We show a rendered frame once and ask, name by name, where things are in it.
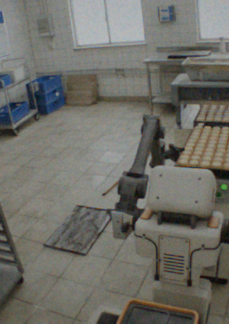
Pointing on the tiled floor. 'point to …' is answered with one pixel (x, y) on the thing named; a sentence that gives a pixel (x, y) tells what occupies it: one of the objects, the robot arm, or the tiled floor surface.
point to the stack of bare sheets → (79, 230)
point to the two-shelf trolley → (10, 102)
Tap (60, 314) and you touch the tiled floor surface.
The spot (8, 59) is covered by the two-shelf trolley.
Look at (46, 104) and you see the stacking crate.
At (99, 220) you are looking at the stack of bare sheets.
